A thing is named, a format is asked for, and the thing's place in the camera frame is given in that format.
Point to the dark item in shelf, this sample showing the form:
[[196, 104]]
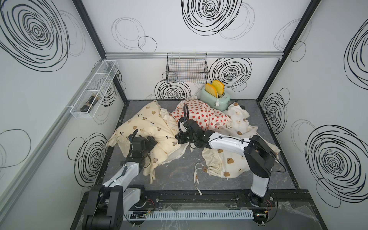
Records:
[[89, 104]]

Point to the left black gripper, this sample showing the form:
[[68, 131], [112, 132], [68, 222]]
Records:
[[151, 140]]

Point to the yellow toast slice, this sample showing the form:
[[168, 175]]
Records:
[[219, 86], [209, 88]]

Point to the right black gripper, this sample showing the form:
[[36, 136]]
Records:
[[179, 139]]

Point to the rear yellow toast slice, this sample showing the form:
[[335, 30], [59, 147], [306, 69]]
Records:
[[219, 86]]

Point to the white slotted cable duct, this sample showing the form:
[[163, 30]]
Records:
[[190, 215]]

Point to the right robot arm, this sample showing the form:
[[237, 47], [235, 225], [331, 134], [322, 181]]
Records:
[[262, 159]]

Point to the white wire shelf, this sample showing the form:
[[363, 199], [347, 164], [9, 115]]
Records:
[[99, 84]]

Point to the mint green toaster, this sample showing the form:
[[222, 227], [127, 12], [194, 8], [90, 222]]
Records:
[[219, 103]]

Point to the front yellow toast slice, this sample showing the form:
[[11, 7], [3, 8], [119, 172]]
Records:
[[209, 88]]

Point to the strawberry print pillow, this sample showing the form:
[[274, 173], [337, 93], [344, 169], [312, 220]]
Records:
[[206, 117]]

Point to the cream bear pillow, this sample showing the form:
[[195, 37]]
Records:
[[155, 121]]

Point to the cream bear pillowcase right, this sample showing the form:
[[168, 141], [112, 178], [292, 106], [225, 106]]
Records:
[[225, 158]]

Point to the black wire basket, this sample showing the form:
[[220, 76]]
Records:
[[187, 68]]

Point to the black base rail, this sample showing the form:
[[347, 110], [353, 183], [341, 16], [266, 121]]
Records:
[[241, 198]]

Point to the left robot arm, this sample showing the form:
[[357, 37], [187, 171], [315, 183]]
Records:
[[107, 204]]

